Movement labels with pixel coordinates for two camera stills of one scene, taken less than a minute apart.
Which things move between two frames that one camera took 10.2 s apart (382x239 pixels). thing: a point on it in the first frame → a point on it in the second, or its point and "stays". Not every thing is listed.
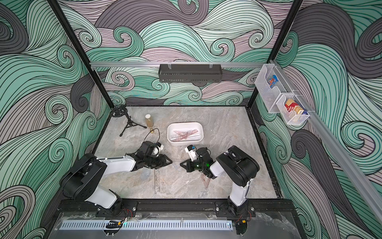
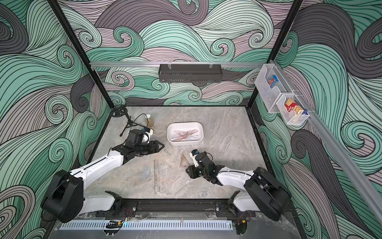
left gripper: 162,162 → 154,149
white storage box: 185,133 stays
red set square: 183,134 stays
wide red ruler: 185,135 stays
